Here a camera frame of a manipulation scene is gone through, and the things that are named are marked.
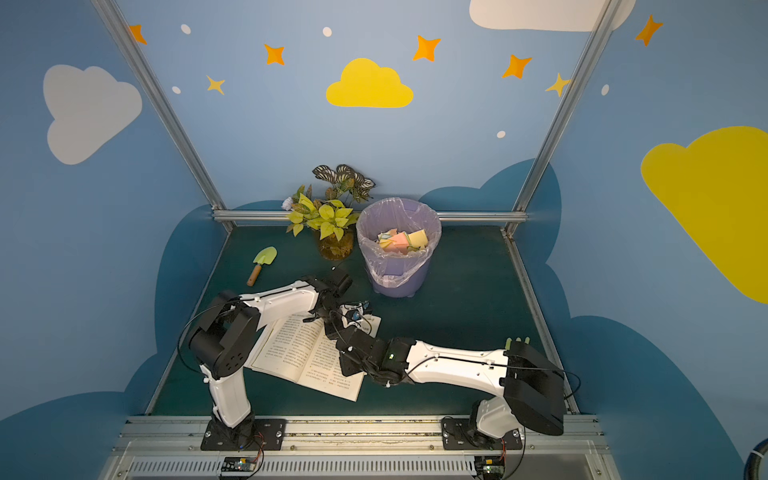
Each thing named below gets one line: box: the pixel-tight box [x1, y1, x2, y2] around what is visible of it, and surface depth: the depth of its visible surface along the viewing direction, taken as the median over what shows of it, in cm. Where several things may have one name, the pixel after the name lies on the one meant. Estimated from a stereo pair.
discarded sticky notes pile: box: [377, 228, 429, 255], surface depth 100 cm
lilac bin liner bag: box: [356, 197, 442, 288], surface depth 85 cm
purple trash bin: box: [356, 197, 442, 298], surface depth 87 cm
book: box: [252, 314, 382, 402], surface depth 86 cm
